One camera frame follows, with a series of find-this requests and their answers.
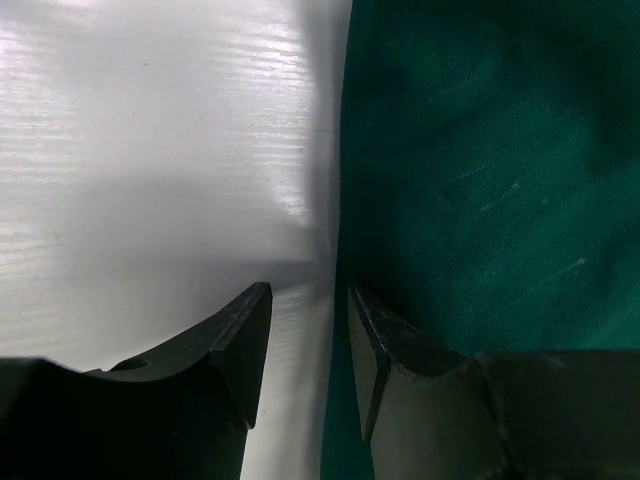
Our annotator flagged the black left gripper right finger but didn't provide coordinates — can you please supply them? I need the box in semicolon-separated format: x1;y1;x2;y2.
348;286;639;479

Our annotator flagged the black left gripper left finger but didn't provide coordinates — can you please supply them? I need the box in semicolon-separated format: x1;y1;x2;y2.
1;282;272;479

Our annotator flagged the green surgical drape cloth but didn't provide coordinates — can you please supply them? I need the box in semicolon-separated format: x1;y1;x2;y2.
320;1;639;479

